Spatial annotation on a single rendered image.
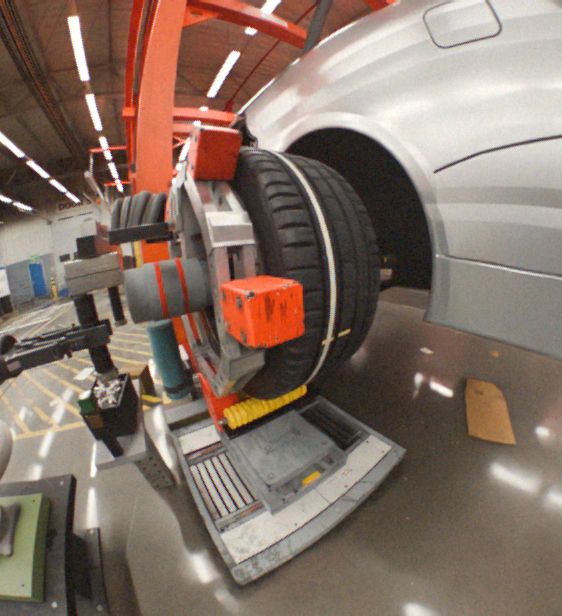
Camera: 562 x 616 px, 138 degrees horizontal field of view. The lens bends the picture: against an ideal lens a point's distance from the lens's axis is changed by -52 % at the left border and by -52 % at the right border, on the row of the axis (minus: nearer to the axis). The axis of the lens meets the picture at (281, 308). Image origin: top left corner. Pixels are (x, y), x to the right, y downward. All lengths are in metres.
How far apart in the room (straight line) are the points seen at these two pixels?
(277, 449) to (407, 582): 0.69
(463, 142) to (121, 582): 1.56
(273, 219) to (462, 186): 0.39
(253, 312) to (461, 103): 0.57
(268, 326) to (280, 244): 0.12
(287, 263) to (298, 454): 0.71
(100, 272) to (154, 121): 0.90
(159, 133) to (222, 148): 0.76
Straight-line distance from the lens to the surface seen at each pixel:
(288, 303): 0.25
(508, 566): 1.18
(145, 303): 0.50
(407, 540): 1.02
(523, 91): 0.60
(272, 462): 0.85
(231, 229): 0.31
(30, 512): 0.97
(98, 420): 0.64
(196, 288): 0.51
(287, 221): 0.31
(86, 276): 0.37
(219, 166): 0.41
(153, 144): 1.11
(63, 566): 0.87
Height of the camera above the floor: 0.93
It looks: 17 degrees down
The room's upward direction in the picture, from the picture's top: 4 degrees counter-clockwise
